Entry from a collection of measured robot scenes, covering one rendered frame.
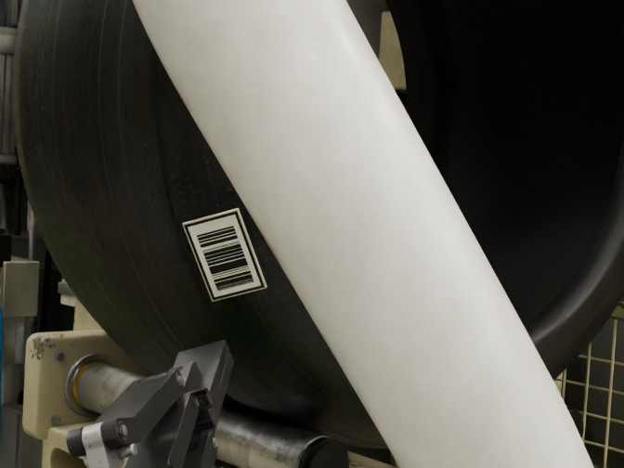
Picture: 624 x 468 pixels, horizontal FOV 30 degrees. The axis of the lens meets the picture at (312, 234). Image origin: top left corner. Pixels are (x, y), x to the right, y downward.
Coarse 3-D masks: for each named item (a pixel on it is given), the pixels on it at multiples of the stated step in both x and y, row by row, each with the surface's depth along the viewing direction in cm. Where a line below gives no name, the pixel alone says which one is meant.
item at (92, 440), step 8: (96, 424) 51; (88, 432) 50; (96, 432) 50; (88, 440) 50; (96, 440) 50; (88, 448) 50; (96, 448) 50; (104, 448) 50; (112, 448) 51; (120, 448) 51; (128, 448) 51; (136, 448) 52; (88, 456) 50; (96, 456) 50; (104, 456) 50; (112, 456) 51; (120, 456) 51; (128, 456) 51; (88, 464) 50; (96, 464) 50; (104, 464) 50; (112, 464) 51; (120, 464) 51
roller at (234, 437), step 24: (96, 384) 106; (120, 384) 104; (96, 408) 107; (240, 408) 94; (216, 432) 91; (240, 432) 89; (264, 432) 88; (288, 432) 87; (312, 432) 86; (216, 456) 92; (240, 456) 89; (264, 456) 87; (288, 456) 85; (312, 456) 83; (336, 456) 85
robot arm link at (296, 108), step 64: (192, 0) 34; (256, 0) 34; (320, 0) 34; (192, 64) 34; (256, 64) 34; (320, 64) 34; (256, 128) 34; (320, 128) 33; (384, 128) 34; (256, 192) 35; (320, 192) 34; (384, 192) 34; (448, 192) 35; (320, 256) 34; (384, 256) 33; (448, 256) 34; (320, 320) 35; (384, 320) 33; (448, 320) 33; (512, 320) 35; (384, 384) 34; (448, 384) 33; (512, 384) 34; (448, 448) 33; (512, 448) 33; (576, 448) 34
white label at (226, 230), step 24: (216, 216) 77; (240, 216) 77; (192, 240) 78; (216, 240) 78; (240, 240) 77; (216, 264) 78; (240, 264) 78; (216, 288) 79; (240, 288) 79; (264, 288) 79
